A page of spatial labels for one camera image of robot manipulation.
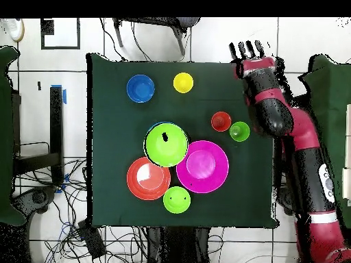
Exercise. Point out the small dark blue bowl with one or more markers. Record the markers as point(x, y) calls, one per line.
point(140, 89)

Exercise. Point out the blue tape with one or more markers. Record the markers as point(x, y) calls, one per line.
point(64, 96)

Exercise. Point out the dark green table cloth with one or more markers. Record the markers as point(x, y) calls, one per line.
point(123, 115)

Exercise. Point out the black square frame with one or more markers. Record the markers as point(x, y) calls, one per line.
point(47, 27)

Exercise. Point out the orange cup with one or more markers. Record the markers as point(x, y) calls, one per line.
point(221, 122)

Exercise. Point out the large green bowl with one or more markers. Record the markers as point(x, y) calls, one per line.
point(167, 148)

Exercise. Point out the yellow cup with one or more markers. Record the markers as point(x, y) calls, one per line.
point(183, 82)

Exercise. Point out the small green bowl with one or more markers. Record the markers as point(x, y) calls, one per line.
point(177, 199)

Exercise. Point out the grey chair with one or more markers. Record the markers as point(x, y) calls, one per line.
point(186, 22)

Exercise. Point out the black power strip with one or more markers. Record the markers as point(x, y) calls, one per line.
point(92, 238)

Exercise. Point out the black metal stand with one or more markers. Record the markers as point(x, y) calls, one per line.
point(56, 123)
point(278, 153)

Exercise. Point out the orange bowl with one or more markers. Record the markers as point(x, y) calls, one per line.
point(149, 180)

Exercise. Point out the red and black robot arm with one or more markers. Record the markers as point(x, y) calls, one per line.
point(304, 131)

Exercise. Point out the person's foot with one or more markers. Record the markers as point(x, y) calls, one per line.
point(15, 28)

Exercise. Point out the light blue bowl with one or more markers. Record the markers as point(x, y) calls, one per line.
point(153, 124)

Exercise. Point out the green cup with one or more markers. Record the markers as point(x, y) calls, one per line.
point(240, 131)

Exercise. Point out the green cloth side table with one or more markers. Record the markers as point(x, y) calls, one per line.
point(331, 96)
point(5, 137)

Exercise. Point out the large pink bowl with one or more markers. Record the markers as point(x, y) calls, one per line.
point(202, 167)

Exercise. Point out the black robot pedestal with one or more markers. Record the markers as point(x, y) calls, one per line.
point(181, 246)

